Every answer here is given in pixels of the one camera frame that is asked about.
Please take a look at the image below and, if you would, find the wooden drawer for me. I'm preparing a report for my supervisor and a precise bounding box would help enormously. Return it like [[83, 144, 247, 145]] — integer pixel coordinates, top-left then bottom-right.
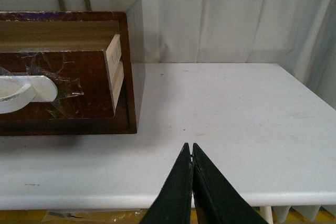
[[1, 32, 124, 120]]

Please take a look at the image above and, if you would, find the white drawer handle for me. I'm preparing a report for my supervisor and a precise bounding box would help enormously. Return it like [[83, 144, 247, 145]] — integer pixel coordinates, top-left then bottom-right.
[[1, 76, 58, 114]]

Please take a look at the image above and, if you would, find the white table leg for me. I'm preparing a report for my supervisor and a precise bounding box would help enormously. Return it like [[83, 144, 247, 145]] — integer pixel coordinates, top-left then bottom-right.
[[259, 206, 274, 224]]

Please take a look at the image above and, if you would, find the dark wooden drawer cabinet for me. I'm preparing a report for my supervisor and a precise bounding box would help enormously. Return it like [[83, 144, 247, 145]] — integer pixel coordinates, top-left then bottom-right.
[[1, 0, 145, 136]]

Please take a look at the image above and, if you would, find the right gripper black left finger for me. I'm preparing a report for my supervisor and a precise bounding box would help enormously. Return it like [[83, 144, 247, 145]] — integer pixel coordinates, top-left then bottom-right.
[[140, 143, 193, 223]]

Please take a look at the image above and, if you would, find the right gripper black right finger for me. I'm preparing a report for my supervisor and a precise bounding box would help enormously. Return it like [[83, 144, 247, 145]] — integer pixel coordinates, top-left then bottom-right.
[[193, 143, 267, 223]]

